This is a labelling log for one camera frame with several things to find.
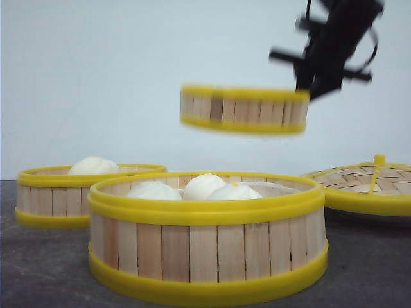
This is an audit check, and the white bun front middle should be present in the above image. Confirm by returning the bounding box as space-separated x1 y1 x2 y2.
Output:
184 173 227 200

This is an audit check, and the white plate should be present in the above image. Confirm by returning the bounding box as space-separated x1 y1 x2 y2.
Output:
325 207 410 228

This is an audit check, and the white bun in left basket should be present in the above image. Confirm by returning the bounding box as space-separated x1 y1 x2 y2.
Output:
68 156 120 175

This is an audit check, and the bamboo steamer basket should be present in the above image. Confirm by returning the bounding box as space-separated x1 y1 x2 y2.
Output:
88 171 328 307
15 164 167 229
180 84 310 134

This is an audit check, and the woven bamboo steamer lid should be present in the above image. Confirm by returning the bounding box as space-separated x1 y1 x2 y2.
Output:
303 154 410 218

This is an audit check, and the white bun front left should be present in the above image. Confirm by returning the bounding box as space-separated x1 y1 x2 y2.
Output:
125 181 182 201

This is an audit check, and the white bun front right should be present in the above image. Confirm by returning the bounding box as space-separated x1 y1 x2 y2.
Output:
207 185 262 201

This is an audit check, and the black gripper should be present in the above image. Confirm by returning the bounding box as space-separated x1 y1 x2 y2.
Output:
268 1 383 102

